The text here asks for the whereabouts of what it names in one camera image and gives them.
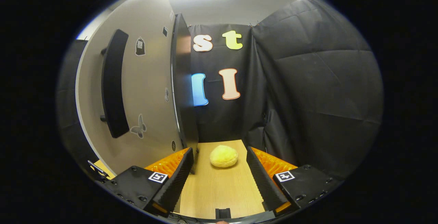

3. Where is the black backdrop cloth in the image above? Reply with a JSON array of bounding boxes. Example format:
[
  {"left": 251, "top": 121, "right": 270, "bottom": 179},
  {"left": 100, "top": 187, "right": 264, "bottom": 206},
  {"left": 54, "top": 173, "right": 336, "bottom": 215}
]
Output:
[{"left": 56, "top": 0, "right": 384, "bottom": 180}]

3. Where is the grey cabinet door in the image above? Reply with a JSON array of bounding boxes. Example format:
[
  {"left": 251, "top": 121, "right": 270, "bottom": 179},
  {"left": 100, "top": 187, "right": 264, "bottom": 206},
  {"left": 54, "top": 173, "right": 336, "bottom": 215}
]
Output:
[{"left": 75, "top": 0, "right": 183, "bottom": 176}]

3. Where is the black cabinet door handle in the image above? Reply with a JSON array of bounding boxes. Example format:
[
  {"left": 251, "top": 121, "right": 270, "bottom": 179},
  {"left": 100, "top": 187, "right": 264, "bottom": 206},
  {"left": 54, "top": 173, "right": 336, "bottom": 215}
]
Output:
[{"left": 100, "top": 29, "right": 130, "bottom": 139}]

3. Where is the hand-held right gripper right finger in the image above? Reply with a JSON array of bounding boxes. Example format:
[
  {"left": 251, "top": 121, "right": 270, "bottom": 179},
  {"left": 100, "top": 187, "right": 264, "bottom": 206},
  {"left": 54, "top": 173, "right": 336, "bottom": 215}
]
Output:
[{"left": 246, "top": 146, "right": 343, "bottom": 217}]

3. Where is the yellow plush toy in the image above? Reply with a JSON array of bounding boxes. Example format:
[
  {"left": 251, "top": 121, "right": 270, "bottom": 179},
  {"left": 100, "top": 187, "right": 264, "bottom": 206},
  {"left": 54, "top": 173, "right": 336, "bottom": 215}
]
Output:
[{"left": 209, "top": 145, "right": 239, "bottom": 168}]

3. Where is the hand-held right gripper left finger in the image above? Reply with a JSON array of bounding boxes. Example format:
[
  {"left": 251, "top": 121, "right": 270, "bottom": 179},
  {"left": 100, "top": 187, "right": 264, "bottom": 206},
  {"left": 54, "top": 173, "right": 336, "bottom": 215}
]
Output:
[{"left": 103, "top": 148, "right": 194, "bottom": 217}]

